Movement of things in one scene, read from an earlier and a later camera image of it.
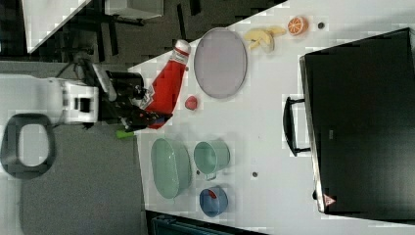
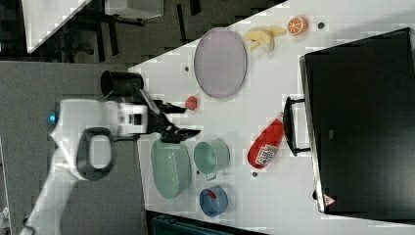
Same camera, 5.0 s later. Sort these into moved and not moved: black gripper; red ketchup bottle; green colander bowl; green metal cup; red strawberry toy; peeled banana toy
Moved: black gripper; red ketchup bottle
Not moved: green metal cup; peeled banana toy; red strawberry toy; green colander bowl
